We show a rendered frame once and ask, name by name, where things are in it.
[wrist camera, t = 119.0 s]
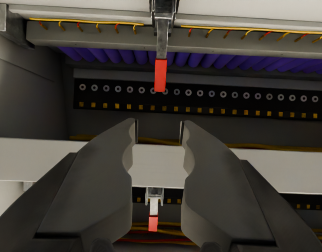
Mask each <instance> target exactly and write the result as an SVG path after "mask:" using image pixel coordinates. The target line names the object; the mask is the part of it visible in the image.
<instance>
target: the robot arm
mask: <svg viewBox="0 0 322 252"><path fill-rule="evenodd" d="M135 143H138V119H134V118H128V119H126V120H124V121H122V122H121V123H119V124H117V125H115V126H113V127H112V128H110V129H108V130H106V131H104V132H103V133H101V134H99V135H98V136H96V137H95V138H93V139H92V140H91V141H89V142H88V143H87V144H86V145H84V146H83V147H82V148H81V149H80V150H79V151H78V152H70V153H69V154H68V155H66V156H65V157H64V158H63V159H62V160H61V161H60V162H58V163H57V164H56V165H55V166H54V167H53V168H52V169H50V170H49V171H48V172H47V173H46V174H45V175H44V176H42V177H41V178H40V179H39V180H38V181H37V182H36V183H35V184H33V185H32V186H31V187H30V188H29V189H28V190H27V191H25V192H24V193H23V194H22V195H21V196H20V197H19V198H18V199H17V200H16V201H14V202H13V203H12V204H11V205H10V206H9V207H8V208H7V210H6V211H5V212H4V213H3V214H2V215H1V216H0V252H115V249H114V247H113V245H112V243H114V242H115V241H116V240H118V239H119V238H121V237H122V236H124V235H125V234H127V233H128V232H129V231H130V229H131V226H132V178H131V175H130V174H129V173H128V171H129V169H130V168H131V167H132V165H133V153H132V147H133V146H134V145H135ZM179 144H180V145H182V147H183V148H184V150H185V156H184V163H183V168H184V170H185V171H186V172H187V174H188V176H187V177H186V179H185V184H184V191H183V198H182V205H181V230H182V232H183V234H184V235H185V236H186V237H188V238H189V239H190V240H191V241H193V242H194V243H195V244H196V245H198V246H199V247H200V250H199V252H322V243H321V242H320V240H319V239H318V237H317V236H316V234H315V233H314V232H313V230H312V229H311V228H310V227H309V225H308V224H307V223H306V222H305V220H304V219H303V218H302V217H301V216H300V215H299V213H298V212H297V211H296V210H295V209H294V208H293V207H292V206H291V205H290V204H289V203H288V202H287V201H286V200H285V199H284V198H283V197H282V196H281V195H280V194H279V193H278V192H277V190H276V189H275V188H274V187H273V186H272V185H271V184H270V183H269V182H268V181H267V180H266V179H265V178H264V177H263V176H262V175H261V174H260V173H259V172H258V171H257V170H256V169H255V168H254V167H253V166H252V165H251V164H250V163H249V162H248V161H247V160H244V159H239V158H238V157H237V156H236V155H235V154H234V153H233V152H232V151H231V150H230V149H229V148H228V147H227V146H226V145H225V144H224V143H222V142H221V141H220V140H219V139H217V138H216V137H214V136H213V135H211V134H210V133H208V132H207V131H205V130H204V129H202V128H201V127H199V126H198V125H196V124H195V123H193V122H192V121H190V120H186V121H181V123H180V143H179Z"/></svg>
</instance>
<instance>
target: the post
mask: <svg viewBox="0 0 322 252"><path fill-rule="evenodd" d="M0 138H22V139H44V140H65V141H68V140H69V139H68V129H67V118H66V108H65V97H64V87H63V76H62V66H61V55H60V53H58V52H57V58H56V78H55V82H53V81H50V80H48V79H46V78H43V77H41V76H39V75H36V74H34V73H32V72H29V71H27V70H25V69H22V68H20V67H18V66H15V65H13V64H11V63H8V62H6V61H4V60H1V59H0Z"/></svg>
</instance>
